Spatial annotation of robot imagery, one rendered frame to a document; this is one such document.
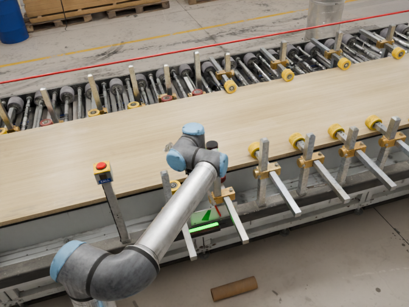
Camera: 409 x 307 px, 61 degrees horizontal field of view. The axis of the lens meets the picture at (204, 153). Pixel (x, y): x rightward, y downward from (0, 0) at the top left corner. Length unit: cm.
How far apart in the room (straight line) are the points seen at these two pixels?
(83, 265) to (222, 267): 173
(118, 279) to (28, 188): 128
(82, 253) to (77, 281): 7
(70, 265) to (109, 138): 139
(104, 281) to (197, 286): 163
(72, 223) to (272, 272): 136
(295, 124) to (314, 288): 109
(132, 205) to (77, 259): 110
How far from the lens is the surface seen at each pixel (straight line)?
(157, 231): 101
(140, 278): 94
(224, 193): 183
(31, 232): 216
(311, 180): 230
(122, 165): 204
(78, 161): 217
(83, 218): 208
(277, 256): 266
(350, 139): 198
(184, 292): 252
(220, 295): 242
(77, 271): 98
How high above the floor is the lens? 221
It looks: 40 degrees down
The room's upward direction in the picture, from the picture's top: 5 degrees counter-clockwise
